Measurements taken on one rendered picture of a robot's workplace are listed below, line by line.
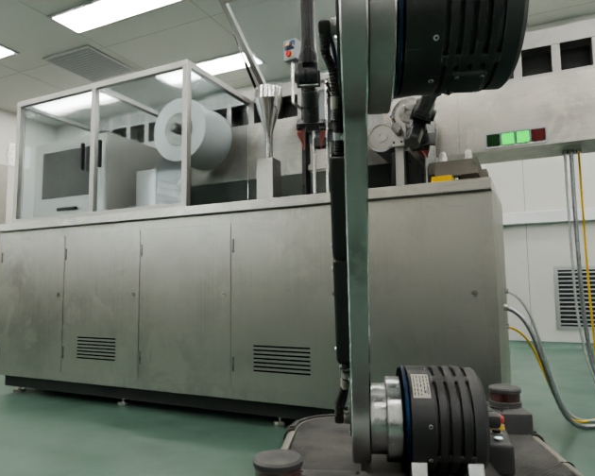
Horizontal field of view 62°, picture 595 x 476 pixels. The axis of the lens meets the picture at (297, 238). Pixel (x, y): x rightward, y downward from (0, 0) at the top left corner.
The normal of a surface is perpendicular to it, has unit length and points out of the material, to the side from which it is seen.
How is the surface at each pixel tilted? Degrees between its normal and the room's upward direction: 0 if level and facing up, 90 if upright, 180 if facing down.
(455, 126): 90
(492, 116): 90
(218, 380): 90
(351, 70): 139
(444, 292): 90
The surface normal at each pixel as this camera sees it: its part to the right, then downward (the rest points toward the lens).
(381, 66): -0.06, 0.73
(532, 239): -0.43, -0.08
